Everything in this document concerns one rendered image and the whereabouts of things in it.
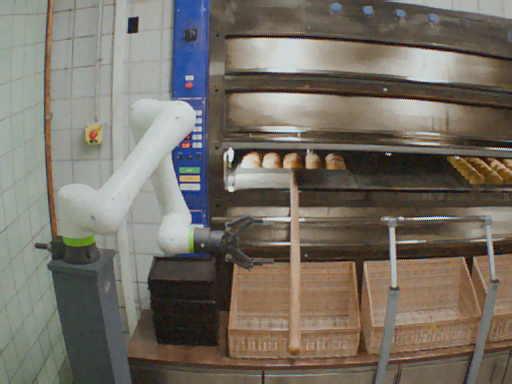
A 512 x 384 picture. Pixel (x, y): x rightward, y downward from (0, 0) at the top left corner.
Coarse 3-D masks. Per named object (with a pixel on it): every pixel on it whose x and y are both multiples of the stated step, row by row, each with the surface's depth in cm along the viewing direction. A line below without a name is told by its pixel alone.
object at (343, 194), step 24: (240, 192) 294; (264, 192) 294; (288, 192) 294; (312, 192) 293; (336, 192) 293; (360, 192) 293; (384, 192) 292; (408, 192) 292; (432, 192) 292; (456, 192) 291; (480, 192) 291; (504, 192) 291
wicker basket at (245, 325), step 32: (256, 288) 300; (288, 288) 299; (352, 288) 291; (256, 320) 298; (288, 320) 298; (320, 320) 297; (352, 320) 282; (256, 352) 261; (288, 352) 261; (320, 352) 260; (352, 352) 260
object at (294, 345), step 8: (296, 176) 309; (296, 184) 295; (296, 192) 282; (296, 200) 270; (296, 208) 260; (296, 216) 250; (296, 224) 241; (296, 232) 232; (296, 240) 225; (296, 248) 217; (296, 256) 210; (296, 264) 203; (296, 272) 197; (296, 280) 191; (296, 288) 186; (296, 296) 180; (296, 304) 175; (296, 312) 170; (296, 320) 165; (296, 328) 161; (296, 336) 156; (288, 344) 154; (296, 344) 152; (296, 352) 151
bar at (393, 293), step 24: (216, 216) 259; (288, 216) 259; (384, 216) 258; (432, 216) 257; (456, 216) 256; (480, 216) 256; (384, 336) 246; (480, 336) 246; (384, 360) 249; (480, 360) 249
